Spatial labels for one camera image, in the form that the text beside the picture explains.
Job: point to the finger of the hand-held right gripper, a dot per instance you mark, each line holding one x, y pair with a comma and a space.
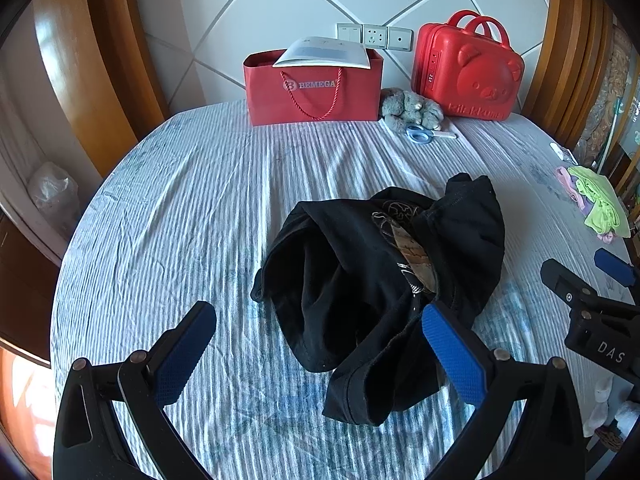
614, 266
562, 276

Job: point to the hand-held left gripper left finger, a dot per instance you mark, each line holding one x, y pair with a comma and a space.
184, 355

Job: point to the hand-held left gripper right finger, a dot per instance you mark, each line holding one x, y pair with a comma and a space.
454, 355

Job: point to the black printed t-shirt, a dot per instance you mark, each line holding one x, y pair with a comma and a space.
325, 285

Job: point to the green and pink clothes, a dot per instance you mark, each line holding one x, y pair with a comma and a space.
563, 178

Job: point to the white cloth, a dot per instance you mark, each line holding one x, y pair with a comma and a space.
600, 400

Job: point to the green cloth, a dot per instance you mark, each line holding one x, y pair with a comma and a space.
602, 200

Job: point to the small white object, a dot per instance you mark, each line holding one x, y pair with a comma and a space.
559, 150

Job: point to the striped bed sheet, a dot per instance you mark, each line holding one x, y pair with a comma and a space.
190, 210

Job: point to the dark wooden cabinet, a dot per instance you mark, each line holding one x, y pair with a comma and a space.
25, 285

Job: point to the patterned curtain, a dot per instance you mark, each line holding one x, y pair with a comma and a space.
617, 85

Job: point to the clear plastic bag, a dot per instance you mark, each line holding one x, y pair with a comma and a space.
54, 190

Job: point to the red bear suitcase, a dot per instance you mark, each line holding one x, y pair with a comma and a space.
465, 75

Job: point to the grey plush toy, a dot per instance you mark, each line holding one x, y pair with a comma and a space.
410, 107

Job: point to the red paper bag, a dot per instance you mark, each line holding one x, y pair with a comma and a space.
350, 97

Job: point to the white booklet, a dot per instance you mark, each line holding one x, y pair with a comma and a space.
325, 52

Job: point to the white padded headboard panel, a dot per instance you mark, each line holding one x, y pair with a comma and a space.
280, 5

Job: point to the wooden headboard frame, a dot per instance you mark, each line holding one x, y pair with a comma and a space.
110, 60
565, 50

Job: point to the white wall socket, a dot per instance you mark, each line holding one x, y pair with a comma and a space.
375, 36

